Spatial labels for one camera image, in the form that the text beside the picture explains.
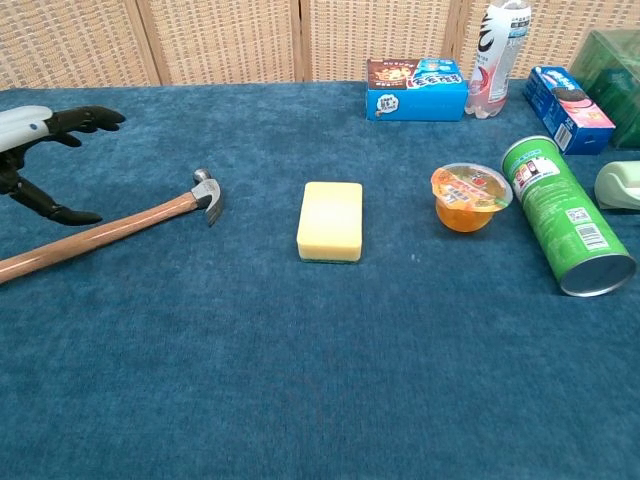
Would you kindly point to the orange fruit jelly cup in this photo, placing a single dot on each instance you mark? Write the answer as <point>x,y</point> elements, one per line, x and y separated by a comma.
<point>467,200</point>

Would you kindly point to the green chips can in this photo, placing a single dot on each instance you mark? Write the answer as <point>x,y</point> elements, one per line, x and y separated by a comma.
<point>565,220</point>

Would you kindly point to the blue sandwich cookie box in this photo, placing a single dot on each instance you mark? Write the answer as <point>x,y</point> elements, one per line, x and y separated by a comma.
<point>567,112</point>

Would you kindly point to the white pink drink bottle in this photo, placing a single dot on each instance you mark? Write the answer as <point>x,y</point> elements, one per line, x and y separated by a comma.
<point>492,65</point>

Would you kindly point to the yellow sponge with green base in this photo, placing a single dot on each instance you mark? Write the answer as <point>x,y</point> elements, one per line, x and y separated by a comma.
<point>330,220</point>

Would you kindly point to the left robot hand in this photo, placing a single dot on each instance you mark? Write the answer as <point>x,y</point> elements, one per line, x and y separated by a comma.
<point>20,127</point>

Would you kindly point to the blue table cloth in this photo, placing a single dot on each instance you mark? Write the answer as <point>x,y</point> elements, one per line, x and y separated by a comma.
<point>300,360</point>

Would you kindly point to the green transparent box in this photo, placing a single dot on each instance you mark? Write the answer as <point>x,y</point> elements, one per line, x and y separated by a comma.
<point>612,80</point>

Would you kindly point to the pale green lint roller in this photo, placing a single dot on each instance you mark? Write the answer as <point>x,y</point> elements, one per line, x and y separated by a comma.
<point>617,187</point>

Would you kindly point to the woven bamboo folding screen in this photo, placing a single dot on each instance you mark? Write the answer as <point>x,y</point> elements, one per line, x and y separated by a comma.
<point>225,40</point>

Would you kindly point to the blue chocolate snack box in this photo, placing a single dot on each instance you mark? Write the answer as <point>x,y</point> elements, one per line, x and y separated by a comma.
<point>420,97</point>

